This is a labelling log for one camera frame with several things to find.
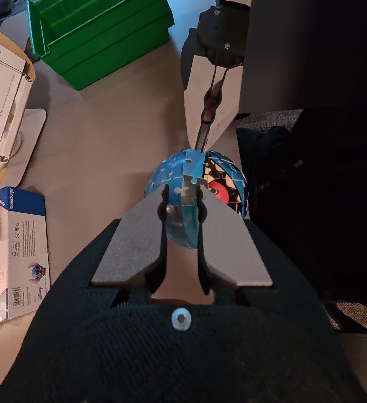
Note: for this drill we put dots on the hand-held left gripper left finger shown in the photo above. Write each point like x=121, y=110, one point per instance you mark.
x=133, y=245

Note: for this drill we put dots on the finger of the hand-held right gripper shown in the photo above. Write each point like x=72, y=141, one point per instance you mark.
x=230, y=97
x=196, y=91

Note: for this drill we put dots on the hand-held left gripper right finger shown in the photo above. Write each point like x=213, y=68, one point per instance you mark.
x=230, y=248

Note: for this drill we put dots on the blue puzzle ball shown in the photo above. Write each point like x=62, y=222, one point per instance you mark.
x=224, y=189

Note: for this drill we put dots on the blue puzzle piece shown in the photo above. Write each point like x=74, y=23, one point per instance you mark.
x=193, y=160

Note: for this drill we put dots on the puzzle ball cardboard box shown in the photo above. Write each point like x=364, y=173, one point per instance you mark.
x=20, y=239

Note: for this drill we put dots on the black bag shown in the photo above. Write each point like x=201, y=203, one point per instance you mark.
x=312, y=204

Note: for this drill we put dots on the green storage bin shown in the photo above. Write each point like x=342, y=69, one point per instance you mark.
x=108, y=41

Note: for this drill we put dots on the white stand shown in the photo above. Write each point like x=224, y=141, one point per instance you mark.
x=34, y=132

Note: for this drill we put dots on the printed text sheet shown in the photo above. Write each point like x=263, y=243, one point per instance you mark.
x=1, y=94

